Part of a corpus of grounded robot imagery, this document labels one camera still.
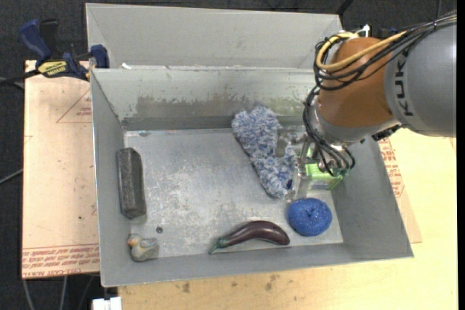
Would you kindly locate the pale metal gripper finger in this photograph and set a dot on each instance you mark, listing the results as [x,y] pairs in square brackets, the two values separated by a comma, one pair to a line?
[282,147]
[300,181]

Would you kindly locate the blue and white fluffy cloth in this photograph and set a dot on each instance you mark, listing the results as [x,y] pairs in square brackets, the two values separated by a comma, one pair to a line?
[259,141]

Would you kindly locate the blue scrubber ball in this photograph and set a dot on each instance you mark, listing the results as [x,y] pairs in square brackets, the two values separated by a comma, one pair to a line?
[309,217]

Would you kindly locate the purple toy eggplant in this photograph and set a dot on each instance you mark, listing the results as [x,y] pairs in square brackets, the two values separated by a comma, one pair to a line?
[258,233]

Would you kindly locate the grey metal bin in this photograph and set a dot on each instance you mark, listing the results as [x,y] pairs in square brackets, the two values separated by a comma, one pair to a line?
[203,170]

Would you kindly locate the dark green flat block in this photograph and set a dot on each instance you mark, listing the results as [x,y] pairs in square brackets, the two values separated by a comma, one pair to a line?
[130,183]

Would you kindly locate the grey toy duck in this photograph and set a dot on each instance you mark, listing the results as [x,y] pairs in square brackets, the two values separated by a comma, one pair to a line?
[143,248]

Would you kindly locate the brown cardboard board red print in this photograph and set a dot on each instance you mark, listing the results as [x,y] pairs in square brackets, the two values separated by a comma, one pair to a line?
[58,163]

